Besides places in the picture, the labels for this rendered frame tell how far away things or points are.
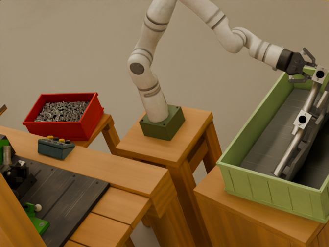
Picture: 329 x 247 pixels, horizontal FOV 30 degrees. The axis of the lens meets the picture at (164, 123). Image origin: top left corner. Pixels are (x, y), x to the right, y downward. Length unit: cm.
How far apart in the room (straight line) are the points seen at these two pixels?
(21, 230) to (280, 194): 92
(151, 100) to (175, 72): 197
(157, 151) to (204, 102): 159
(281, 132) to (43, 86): 274
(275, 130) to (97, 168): 74
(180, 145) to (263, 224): 52
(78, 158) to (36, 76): 248
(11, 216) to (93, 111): 116
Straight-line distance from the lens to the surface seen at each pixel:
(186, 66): 451
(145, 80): 246
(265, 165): 239
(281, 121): 256
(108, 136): 300
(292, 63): 218
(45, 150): 271
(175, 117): 261
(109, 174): 249
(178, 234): 262
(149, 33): 233
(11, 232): 185
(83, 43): 521
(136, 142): 266
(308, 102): 229
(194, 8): 218
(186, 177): 261
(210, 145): 274
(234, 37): 217
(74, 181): 254
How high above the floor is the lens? 254
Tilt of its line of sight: 39 degrees down
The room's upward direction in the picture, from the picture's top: 20 degrees counter-clockwise
